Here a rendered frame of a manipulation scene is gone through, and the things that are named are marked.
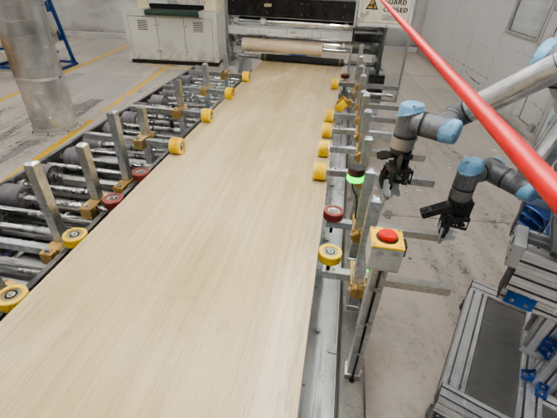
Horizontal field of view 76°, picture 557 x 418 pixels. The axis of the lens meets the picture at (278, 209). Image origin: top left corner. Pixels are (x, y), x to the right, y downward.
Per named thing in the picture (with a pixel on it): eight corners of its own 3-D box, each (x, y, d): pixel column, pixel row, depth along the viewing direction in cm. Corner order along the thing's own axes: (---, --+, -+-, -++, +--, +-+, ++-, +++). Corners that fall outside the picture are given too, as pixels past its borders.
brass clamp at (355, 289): (364, 273, 130) (366, 262, 127) (365, 301, 119) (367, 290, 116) (346, 270, 131) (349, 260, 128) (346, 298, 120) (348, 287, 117)
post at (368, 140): (355, 228, 172) (373, 135, 145) (355, 233, 169) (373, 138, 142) (347, 227, 172) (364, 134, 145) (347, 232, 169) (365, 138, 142)
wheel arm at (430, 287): (446, 291, 124) (449, 282, 121) (448, 298, 121) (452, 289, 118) (321, 272, 129) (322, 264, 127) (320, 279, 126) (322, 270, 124)
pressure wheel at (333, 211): (341, 227, 150) (344, 205, 143) (340, 239, 143) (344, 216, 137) (322, 225, 151) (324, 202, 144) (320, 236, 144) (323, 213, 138)
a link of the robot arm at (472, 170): (492, 162, 119) (476, 167, 116) (481, 190, 125) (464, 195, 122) (472, 153, 125) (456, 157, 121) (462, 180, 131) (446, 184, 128)
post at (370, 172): (354, 266, 152) (375, 167, 125) (354, 272, 150) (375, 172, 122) (346, 265, 153) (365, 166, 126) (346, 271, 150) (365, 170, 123)
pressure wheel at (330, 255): (326, 263, 131) (330, 239, 125) (342, 275, 126) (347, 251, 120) (311, 272, 127) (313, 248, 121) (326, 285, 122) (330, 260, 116)
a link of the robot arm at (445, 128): (470, 114, 108) (434, 106, 114) (458, 123, 101) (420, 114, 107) (462, 138, 113) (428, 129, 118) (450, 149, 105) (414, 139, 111)
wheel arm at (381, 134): (415, 139, 197) (417, 133, 195) (417, 142, 194) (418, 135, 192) (326, 130, 203) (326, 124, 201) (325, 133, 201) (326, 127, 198)
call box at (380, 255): (394, 255, 84) (402, 229, 79) (397, 276, 78) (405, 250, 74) (364, 251, 85) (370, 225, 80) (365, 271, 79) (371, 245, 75)
